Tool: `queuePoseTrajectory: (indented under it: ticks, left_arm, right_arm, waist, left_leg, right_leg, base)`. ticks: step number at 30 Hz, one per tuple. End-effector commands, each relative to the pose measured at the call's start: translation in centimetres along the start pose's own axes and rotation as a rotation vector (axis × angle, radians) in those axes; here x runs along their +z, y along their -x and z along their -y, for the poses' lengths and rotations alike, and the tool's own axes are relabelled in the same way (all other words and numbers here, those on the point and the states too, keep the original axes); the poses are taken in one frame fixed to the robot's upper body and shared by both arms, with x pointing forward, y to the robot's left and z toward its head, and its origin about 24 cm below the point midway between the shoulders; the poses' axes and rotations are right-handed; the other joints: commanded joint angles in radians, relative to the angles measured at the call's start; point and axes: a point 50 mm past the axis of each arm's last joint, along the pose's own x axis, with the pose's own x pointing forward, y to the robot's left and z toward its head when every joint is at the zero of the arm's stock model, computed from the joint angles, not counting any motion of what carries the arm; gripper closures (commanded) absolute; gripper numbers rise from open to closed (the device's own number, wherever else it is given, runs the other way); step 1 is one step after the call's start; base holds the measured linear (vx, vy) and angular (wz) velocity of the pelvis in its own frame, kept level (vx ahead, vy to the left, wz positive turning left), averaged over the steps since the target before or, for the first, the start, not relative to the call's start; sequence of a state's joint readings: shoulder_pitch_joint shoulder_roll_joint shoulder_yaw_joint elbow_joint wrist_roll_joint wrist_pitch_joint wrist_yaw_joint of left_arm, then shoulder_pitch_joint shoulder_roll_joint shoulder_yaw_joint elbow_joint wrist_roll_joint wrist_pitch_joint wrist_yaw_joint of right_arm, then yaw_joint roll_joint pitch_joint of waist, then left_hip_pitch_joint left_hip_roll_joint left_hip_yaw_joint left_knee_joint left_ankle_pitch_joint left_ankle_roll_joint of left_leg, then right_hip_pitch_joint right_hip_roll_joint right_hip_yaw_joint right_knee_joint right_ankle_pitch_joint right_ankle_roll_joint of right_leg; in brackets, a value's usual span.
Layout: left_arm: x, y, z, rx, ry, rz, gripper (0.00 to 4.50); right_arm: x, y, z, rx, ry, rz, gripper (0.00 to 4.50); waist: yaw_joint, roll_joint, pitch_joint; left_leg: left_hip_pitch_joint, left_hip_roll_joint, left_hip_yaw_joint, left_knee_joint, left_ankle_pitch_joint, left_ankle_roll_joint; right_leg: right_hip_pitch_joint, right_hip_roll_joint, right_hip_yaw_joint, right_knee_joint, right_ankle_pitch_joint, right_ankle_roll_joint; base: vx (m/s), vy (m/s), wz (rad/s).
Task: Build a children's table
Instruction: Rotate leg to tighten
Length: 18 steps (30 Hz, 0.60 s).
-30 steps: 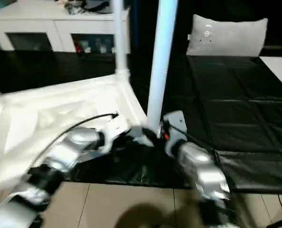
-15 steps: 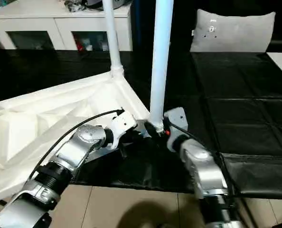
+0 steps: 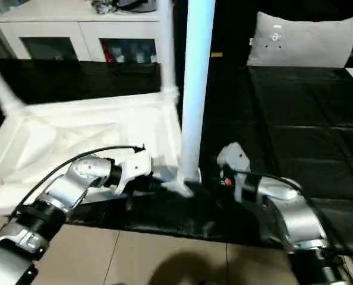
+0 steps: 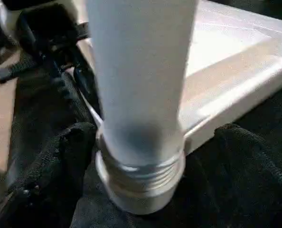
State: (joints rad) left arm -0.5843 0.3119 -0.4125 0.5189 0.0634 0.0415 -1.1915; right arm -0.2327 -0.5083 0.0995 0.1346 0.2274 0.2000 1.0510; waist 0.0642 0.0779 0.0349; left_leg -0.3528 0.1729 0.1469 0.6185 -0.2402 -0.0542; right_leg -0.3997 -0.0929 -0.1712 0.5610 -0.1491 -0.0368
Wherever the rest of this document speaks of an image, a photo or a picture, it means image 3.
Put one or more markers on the white plastic table top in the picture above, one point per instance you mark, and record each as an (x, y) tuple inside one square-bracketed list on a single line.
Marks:
[(60, 133)]

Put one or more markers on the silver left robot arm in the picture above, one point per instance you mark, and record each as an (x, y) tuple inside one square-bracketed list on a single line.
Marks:
[(75, 178)]

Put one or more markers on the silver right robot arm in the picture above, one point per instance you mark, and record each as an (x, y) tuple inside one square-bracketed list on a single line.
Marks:
[(298, 213)]

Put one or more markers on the black work mat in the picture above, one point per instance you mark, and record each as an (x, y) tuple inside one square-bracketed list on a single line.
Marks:
[(313, 118)]

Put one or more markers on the black sofa with gold label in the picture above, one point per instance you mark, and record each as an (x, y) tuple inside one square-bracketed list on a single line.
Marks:
[(233, 29)]

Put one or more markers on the grey printed pillow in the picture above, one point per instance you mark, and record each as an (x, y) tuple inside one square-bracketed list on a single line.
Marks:
[(301, 41)]

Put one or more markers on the black plastic packet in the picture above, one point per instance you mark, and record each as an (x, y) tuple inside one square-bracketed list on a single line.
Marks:
[(103, 7)]

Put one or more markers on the white cabinet with glass doors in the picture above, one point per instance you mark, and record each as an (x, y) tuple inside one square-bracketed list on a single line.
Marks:
[(45, 26)]

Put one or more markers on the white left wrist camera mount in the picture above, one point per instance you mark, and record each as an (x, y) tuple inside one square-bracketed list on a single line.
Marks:
[(135, 169)]

